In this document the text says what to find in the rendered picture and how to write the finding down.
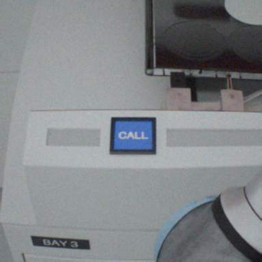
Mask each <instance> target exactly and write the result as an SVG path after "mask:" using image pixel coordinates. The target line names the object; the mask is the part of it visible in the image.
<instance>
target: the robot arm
mask: <svg viewBox="0 0 262 262"><path fill-rule="evenodd" d="M154 259H155V262H262V168H261V169H260V170H259V172H257V174H256V175H255V176H254V177H253V178H252V179H251V180H250V181H249V182H248V183H247V184H246V186H244V187H235V186H234V187H228V188H226V189H224V191H223V192H221V193H220V194H219V195H215V196H205V197H203V199H202V201H200V202H196V201H191V202H189V203H188V204H186V205H184V206H183V207H181V208H180V209H179V210H177V211H176V212H175V213H174V214H173V215H172V216H170V217H169V219H168V220H167V221H166V222H165V223H164V225H163V226H162V228H161V229H160V231H159V233H158V235H157V236H156V240H155V242H154Z"/></svg>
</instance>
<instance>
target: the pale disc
mask: <svg viewBox="0 0 262 262"><path fill-rule="evenodd" d="M224 4H225V8H226V9H227V11H228V13H229V14H230V15H232V17H233V18H236V19H238V20H240V21H242V22H244V23H248V24H251V25H262V0H226V1H225V2H224Z"/></svg>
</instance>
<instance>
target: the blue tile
mask: <svg viewBox="0 0 262 262"><path fill-rule="evenodd" d="M113 149H152V121H115V129H114V145H113Z"/></svg>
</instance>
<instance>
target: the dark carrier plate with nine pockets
mask: <svg viewBox="0 0 262 262"><path fill-rule="evenodd" d="M225 1H226V0H154V24H155V52H156V67H168V68H202V69H215V70H238V71H240V72H261V73H262V25H251V24H248V23H244V22H242V21H240V20H238V19H236V18H233V17H232V15H230V14H229V13H228V11H227V9H226V8H225V4H224V2H225Z"/></svg>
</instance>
